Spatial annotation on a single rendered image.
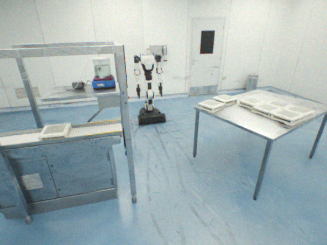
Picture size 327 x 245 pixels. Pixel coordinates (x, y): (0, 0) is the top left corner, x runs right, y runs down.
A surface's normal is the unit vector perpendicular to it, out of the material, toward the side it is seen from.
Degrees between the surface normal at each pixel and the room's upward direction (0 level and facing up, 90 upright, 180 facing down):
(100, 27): 90
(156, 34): 90
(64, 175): 90
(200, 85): 90
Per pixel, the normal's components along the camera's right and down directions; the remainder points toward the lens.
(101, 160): 0.24, 0.40
